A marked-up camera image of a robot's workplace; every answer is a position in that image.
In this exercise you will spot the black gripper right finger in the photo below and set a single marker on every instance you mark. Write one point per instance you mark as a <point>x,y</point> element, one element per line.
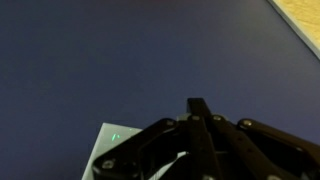
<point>253,146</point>

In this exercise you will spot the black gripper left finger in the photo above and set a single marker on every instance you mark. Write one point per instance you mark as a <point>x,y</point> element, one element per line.
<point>133,156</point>

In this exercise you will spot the white light switch plate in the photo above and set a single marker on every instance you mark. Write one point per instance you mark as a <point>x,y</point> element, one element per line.
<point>110,143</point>

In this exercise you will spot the white baseboard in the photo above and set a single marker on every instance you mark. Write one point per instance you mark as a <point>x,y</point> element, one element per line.
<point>296,27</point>

